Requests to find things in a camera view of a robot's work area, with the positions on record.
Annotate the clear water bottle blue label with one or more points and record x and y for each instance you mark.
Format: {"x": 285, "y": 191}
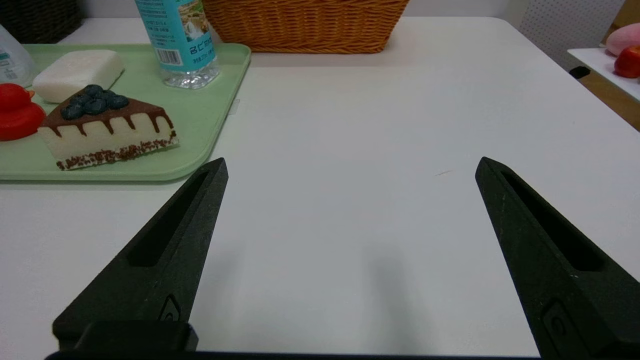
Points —
{"x": 182, "y": 45}

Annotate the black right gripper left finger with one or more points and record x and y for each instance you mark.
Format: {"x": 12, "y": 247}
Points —
{"x": 165, "y": 250}

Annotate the white perforated panel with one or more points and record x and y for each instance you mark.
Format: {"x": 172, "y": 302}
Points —
{"x": 565, "y": 30}

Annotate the orange wicker basket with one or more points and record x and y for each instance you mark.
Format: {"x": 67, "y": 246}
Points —
{"x": 305, "y": 25}

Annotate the white soap bar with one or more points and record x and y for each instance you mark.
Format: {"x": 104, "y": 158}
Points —
{"x": 77, "y": 72}

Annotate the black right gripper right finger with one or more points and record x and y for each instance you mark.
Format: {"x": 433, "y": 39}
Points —
{"x": 545, "y": 260}

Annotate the light green plastic tray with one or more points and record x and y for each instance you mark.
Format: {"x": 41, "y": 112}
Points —
{"x": 210, "y": 105}

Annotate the chocolate blueberry cake slice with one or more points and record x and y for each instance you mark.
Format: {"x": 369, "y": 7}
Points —
{"x": 110, "y": 135}

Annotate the small black knob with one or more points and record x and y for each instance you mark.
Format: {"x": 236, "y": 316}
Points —
{"x": 580, "y": 72}

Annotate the red apple toy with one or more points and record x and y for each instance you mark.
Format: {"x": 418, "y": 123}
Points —
{"x": 629, "y": 62}

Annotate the red rubber duck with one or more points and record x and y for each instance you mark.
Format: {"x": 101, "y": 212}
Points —
{"x": 17, "y": 115}

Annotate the white side table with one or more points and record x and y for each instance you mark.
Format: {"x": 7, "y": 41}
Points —
{"x": 605, "y": 67}

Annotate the dark brown wicker basket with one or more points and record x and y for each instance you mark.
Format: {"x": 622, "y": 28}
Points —
{"x": 40, "y": 17}

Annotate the pink peach toy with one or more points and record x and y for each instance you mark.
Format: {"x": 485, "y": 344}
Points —
{"x": 627, "y": 37}

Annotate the white lotion bottle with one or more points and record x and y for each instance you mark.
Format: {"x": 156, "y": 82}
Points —
{"x": 12, "y": 62}

